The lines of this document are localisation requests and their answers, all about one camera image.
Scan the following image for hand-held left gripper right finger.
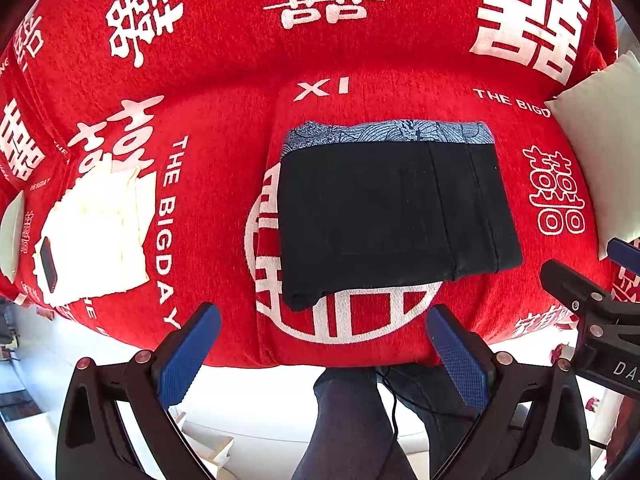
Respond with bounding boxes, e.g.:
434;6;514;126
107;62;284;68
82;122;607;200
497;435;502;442
425;304;594;480

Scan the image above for white plate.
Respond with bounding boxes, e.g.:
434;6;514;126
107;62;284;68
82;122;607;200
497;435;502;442
0;190;27;283

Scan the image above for white cardboard box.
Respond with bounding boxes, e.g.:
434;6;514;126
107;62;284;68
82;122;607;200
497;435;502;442
177;419;236;467

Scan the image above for cream folded cloth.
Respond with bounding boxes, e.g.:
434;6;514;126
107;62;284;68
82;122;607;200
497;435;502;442
31;161;157;307

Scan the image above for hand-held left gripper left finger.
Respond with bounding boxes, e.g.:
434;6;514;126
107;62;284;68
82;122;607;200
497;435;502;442
56;303;223;480

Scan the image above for black cable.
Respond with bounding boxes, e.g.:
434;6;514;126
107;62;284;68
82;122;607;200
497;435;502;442
374;366;481;453

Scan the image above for person's right leg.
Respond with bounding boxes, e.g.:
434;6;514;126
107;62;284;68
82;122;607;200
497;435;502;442
385;361;483;478

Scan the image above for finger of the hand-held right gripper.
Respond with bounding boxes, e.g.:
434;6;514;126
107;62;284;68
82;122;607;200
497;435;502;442
540;259;640;328
607;237;640;275

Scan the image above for black phone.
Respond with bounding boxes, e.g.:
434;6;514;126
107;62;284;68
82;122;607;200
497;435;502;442
39;236;60;293

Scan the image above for red printed blanket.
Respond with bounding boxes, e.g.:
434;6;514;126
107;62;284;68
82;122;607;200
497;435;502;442
0;0;640;370

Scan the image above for white pillow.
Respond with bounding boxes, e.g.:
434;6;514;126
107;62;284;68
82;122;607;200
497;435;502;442
544;50;640;262

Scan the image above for black pants with patterned waistband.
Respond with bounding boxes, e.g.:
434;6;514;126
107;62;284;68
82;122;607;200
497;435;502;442
276;118;524;313

